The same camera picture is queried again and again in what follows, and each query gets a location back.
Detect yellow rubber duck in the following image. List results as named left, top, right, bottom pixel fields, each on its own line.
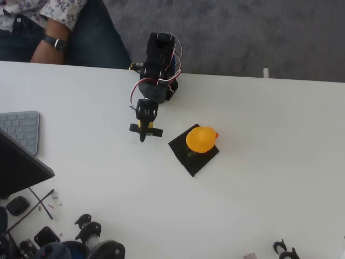
left=185, top=126, right=219, bottom=154

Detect person's left forearm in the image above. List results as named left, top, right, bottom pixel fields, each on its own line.
left=44, top=18, right=73, bottom=43

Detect black square pad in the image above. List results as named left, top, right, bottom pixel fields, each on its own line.
left=168, top=123, right=220, bottom=179

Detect person's left hand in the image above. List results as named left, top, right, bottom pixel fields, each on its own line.
left=30, top=41, right=66, bottom=65

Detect person in floral shirt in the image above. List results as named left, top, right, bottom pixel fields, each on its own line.
left=0, top=0, right=133, bottom=70

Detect black stand clamp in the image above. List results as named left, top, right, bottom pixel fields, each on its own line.
left=74, top=214, right=92, bottom=230
left=279, top=247, right=300, bottom=259
left=74, top=221, right=102, bottom=242
left=273, top=238, right=287, bottom=255

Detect black wristwatch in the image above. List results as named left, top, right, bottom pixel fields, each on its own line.
left=42, top=33, right=68, bottom=52

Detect black round stand base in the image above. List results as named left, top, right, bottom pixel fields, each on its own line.
left=87, top=240, right=126, bottom=259

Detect grey keyboard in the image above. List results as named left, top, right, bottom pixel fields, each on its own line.
left=0, top=110, right=40, bottom=155

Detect floral shirt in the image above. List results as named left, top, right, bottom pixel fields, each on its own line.
left=0, top=0, right=87, bottom=32

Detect dark laptop screen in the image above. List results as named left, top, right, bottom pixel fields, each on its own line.
left=0, top=128, right=56, bottom=200

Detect small black box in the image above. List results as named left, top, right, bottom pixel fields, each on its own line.
left=6, top=196, right=30, bottom=216

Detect dark grey round knob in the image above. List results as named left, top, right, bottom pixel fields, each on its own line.
left=34, top=242, right=72, bottom=259

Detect small circuit board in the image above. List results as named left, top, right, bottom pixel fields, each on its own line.
left=18, top=238, right=38, bottom=257

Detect white red servo cable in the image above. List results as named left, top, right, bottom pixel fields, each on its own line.
left=157, top=35, right=183, bottom=94
left=130, top=77, right=151, bottom=108

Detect black square bracket plate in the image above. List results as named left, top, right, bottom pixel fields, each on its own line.
left=33, top=226, right=60, bottom=248

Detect black tangled cables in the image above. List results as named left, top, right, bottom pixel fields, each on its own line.
left=0, top=232, right=21, bottom=259

